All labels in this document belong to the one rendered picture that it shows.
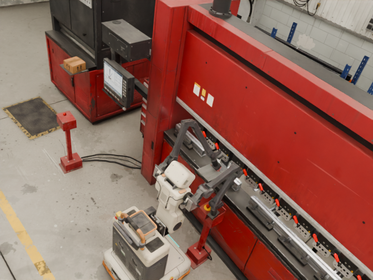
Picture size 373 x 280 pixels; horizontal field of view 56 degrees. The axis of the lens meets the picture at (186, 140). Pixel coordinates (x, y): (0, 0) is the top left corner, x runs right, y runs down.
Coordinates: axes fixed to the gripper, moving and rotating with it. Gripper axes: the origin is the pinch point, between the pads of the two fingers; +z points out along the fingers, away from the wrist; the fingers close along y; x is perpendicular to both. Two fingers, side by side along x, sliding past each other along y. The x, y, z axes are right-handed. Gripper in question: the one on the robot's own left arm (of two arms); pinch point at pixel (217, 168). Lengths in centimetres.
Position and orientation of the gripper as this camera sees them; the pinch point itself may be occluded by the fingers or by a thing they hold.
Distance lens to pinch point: 345.8
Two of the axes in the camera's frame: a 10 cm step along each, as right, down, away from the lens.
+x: -7.8, 6.0, -1.7
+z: 2.4, 5.5, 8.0
